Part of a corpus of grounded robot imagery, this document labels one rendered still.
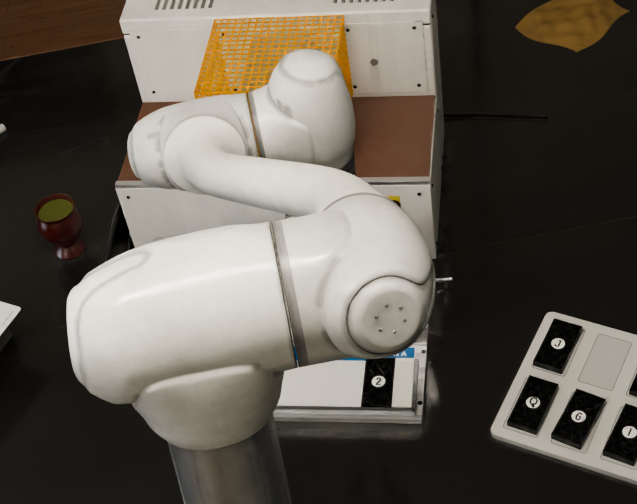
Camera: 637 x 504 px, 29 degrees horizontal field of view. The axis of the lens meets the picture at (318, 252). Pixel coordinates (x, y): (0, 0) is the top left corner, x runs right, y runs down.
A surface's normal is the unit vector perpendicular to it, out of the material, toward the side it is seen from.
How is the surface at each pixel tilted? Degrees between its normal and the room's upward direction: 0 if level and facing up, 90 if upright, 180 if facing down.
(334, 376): 0
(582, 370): 0
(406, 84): 90
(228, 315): 49
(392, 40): 90
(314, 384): 0
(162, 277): 14
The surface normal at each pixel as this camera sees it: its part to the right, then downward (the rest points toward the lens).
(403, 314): 0.26, 0.33
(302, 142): 0.05, 0.69
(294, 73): -0.15, -0.55
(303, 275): -0.11, -0.22
